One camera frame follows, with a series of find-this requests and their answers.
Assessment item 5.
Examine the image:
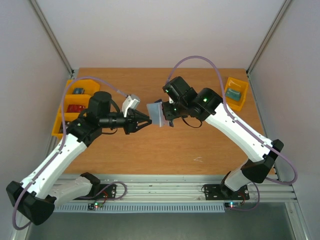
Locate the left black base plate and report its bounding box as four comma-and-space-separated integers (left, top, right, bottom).
86, 184, 117, 200

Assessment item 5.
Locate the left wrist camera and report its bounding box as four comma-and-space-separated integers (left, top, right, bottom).
121, 94, 141, 118

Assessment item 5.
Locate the right controller board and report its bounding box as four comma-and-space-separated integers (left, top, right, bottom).
224, 201, 242, 209

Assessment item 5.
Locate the left controller board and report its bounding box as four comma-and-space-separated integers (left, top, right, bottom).
87, 202, 104, 211

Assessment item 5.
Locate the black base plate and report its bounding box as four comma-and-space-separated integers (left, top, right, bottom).
86, 184, 117, 200
201, 184, 250, 201

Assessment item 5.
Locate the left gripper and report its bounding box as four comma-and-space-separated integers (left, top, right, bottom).
100, 109, 153, 135

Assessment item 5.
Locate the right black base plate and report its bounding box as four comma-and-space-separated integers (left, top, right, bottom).
201, 184, 250, 201

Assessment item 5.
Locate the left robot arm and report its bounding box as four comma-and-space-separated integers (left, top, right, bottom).
6, 91, 152, 230

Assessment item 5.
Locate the yellow bin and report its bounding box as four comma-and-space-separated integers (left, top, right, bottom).
51, 113, 78, 140
62, 94, 91, 114
224, 77, 249, 112
66, 79, 100, 96

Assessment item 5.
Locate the teal card in bin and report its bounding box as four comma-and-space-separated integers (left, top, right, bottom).
225, 88, 242, 102

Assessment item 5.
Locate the yellow bin middle left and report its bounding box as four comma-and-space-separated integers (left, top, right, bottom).
62, 94, 91, 114

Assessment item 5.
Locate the grey slotted cable duct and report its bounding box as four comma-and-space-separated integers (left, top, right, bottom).
54, 202, 225, 214

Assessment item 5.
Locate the dark card in bin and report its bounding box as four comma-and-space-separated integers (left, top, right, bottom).
58, 122, 69, 134

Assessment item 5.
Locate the yellow bin far left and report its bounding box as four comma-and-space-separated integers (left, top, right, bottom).
66, 79, 100, 96

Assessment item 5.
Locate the blue card in bin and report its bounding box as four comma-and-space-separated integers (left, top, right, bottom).
72, 87, 85, 95

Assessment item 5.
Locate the blue card holder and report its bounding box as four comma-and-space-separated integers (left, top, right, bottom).
146, 99, 174, 128

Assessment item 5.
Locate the yellow bin right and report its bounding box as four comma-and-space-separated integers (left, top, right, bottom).
224, 77, 249, 112

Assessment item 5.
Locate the controller board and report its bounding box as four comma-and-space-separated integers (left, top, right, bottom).
224, 201, 242, 209
87, 202, 104, 211

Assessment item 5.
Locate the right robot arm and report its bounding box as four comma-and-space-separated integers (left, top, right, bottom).
162, 76, 284, 200

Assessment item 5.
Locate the red card in bin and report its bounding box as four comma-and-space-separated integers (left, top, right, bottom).
66, 104, 86, 113

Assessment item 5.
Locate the yellow bin near left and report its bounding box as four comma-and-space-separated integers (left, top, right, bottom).
51, 113, 78, 140

